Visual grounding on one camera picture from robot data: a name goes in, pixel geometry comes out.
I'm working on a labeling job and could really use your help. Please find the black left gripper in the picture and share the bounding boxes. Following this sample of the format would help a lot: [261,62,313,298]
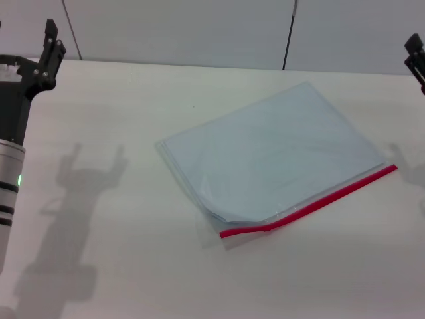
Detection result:
[0,19,67,146]

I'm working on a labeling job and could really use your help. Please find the clear document bag red zip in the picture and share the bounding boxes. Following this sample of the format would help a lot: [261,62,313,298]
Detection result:
[155,80,398,250]

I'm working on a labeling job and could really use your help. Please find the thin black pole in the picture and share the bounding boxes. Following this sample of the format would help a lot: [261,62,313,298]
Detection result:
[282,0,299,71]

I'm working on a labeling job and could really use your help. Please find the white paper sheets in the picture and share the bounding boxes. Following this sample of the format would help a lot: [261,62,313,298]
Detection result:
[161,82,388,223]

